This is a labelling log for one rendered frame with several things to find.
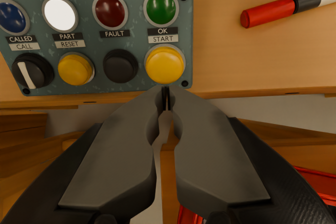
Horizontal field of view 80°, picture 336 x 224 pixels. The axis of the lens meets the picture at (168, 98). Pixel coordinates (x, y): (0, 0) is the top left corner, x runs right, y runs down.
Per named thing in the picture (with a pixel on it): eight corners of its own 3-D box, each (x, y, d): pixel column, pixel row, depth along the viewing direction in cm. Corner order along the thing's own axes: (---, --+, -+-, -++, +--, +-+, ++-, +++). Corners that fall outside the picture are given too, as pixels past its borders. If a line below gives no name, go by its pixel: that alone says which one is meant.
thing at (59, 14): (81, 30, 15) (71, 22, 13) (51, 32, 15) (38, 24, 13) (80, 5, 15) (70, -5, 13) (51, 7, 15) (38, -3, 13)
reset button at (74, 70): (96, 80, 17) (91, 87, 16) (67, 81, 17) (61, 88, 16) (88, 52, 16) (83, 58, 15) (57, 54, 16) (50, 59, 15)
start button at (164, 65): (183, 78, 17) (184, 85, 16) (148, 80, 17) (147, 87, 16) (182, 44, 15) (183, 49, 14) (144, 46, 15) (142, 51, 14)
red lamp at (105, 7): (129, 28, 15) (124, 19, 13) (99, 29, 15) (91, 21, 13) (128, 3, 15) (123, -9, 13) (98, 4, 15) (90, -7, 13)
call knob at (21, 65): (56, 83, 17) (49, 90, 16) (26, 84, 17) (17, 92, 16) (44, 53, 16) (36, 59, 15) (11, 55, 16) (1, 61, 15)
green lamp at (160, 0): (177, 25, 14) (178, 16, 13) (147, 27, 15) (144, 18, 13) (176, 0, 15) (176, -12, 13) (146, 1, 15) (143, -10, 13)
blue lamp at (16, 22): (34, 33, 15) (19, 25, 13) (5, 35, 15) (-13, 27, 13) (34, 8, 15) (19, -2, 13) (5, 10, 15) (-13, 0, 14)
